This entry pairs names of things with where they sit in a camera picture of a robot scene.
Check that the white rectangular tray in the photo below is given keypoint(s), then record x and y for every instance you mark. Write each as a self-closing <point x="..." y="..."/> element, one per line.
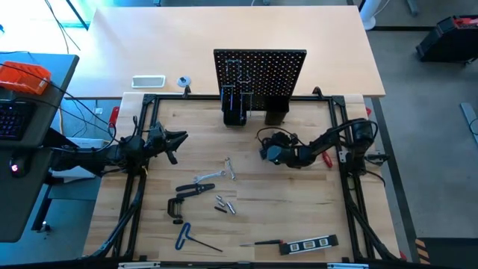
<point x="148" y="81"/>

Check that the yellow black hazard strip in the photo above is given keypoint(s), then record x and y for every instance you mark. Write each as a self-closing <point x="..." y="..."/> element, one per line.
<point x="421" y="251"/>

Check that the orange plastic box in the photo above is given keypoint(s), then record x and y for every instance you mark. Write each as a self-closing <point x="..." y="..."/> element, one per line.
<point x="22" y="76"/>

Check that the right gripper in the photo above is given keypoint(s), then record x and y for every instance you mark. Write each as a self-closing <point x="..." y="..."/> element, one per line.
<point x="280" y="140"/>

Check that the black keyboard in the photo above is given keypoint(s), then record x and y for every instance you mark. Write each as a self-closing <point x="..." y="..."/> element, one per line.
<point x="15" y="119"/>

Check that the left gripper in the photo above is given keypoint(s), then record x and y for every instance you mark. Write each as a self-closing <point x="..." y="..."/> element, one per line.
<point x="160" y="138"/>

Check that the dark grey desk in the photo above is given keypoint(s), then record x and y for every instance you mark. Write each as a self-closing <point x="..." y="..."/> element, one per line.
<point x="22" y="209"/>

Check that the black and red case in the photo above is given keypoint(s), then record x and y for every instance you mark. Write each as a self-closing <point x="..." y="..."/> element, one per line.
<point x="448" y="41"/>

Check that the black floor mat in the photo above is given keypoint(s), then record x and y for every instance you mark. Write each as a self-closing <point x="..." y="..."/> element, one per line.
<point x="452" y="254"/>

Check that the black aluminium table frame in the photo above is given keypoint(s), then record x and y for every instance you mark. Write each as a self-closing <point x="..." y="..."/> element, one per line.
<point x="175" y="98"/>

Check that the light wood desk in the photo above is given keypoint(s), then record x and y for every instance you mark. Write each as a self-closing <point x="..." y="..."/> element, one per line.
<point x="168" y="37"/>

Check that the white stand base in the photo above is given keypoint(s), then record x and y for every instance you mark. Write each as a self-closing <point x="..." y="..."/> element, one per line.
<point x="369" y="20"/>

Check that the large silver wrench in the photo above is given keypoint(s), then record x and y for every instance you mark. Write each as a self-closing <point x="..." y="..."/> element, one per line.
<point x="209" y="175"/>

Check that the black C-clamp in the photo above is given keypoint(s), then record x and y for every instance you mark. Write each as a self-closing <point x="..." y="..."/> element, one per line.
<point x="170" y="208"/>

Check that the black slanted support bar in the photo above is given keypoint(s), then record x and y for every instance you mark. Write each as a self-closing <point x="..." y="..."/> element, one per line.
<point x="59" y="140"/>

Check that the black perforated pegboard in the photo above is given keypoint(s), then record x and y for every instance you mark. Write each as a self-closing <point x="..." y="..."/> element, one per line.
<point x="284" y="67"/>

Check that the black spirit level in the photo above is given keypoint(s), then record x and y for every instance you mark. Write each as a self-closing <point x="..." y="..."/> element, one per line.
<point x="332" y="240"/>

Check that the blue tape roll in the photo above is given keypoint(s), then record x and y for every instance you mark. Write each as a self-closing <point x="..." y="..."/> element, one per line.
<point x="183" y="81"/>

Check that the black computer mouse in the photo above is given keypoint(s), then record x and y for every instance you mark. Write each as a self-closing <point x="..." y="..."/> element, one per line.
<point x="18" y="167"/>

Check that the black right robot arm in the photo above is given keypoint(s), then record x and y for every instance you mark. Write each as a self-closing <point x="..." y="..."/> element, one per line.
<point x="328" y="143"/>

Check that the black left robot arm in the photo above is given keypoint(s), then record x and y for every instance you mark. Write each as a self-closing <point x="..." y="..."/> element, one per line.
<point x="130" y="147"/>

